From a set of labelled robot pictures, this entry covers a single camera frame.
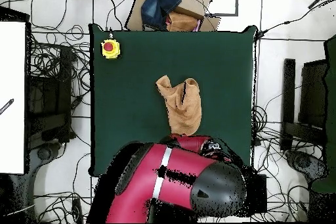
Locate peach terry towel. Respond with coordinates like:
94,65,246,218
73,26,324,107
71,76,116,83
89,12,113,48
155,74,203,137

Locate black flat panel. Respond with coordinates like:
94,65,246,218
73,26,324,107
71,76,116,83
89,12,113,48
298,59,329,130

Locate dark green table cloth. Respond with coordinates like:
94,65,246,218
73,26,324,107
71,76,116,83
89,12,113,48
88,23,259,177

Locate yellow emergency stop button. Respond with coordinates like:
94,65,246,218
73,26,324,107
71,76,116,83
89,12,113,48
100,38,122,60

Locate crumpled orange cloth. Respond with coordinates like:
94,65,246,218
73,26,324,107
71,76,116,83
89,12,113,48
165,11,201,32

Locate blue jeans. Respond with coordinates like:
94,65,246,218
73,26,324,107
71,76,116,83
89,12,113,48
140,0,182,31

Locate brown cardboard box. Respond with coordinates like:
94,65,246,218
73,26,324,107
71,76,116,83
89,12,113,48
125,0,222,32

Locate black upright bar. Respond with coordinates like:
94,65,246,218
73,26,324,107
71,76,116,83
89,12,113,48
280,58,297,152

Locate white panel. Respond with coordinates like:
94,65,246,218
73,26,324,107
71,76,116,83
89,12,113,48
0,21,26,175

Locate black striped bar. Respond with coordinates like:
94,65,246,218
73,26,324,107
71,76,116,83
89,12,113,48
0,98,14,116

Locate green cloth sheet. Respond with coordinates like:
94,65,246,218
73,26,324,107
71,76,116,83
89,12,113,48
310,34,336,194

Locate black cable tangle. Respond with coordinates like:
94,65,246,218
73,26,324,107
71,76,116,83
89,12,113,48
250,105,324,222
27,24,92,109

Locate curved black cable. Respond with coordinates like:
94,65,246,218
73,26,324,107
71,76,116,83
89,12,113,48
99,0,124,32

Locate black cable with plug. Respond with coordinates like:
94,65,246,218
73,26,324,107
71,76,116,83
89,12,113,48
255,0,336,39

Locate black pedestal leg with knob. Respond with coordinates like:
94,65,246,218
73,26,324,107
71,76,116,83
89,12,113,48
26,141,62,177
285,149,329,183

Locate looped black cable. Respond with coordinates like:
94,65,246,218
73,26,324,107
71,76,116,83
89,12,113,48
30,0,71,30

